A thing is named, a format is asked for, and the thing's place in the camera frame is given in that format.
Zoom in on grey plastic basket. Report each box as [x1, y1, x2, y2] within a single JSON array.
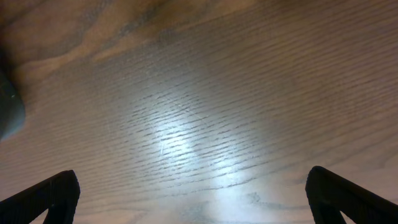
[[0, 72, 25, 140]]

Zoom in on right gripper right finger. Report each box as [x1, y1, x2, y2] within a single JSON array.
[[305, 166, 397, 224]]

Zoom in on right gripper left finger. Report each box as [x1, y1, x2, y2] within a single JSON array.
[[1, 170, 80, 224]]

